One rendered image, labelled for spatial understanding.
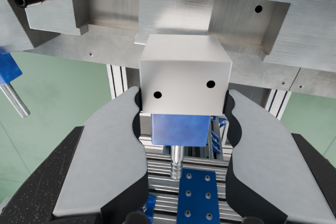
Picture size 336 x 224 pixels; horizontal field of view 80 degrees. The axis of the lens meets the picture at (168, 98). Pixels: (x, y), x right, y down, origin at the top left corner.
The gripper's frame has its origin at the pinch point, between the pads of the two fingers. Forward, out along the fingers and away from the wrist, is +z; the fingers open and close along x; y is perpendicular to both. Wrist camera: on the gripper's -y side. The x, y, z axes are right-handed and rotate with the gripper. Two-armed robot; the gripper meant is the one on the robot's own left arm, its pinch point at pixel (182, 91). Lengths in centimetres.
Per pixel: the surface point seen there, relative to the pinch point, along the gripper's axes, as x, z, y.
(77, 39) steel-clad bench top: -13.6, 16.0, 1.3
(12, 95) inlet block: -21.3, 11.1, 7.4
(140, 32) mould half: -3.4, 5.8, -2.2
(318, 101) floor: 84, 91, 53
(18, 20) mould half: -16.8, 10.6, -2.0
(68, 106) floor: -72, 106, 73
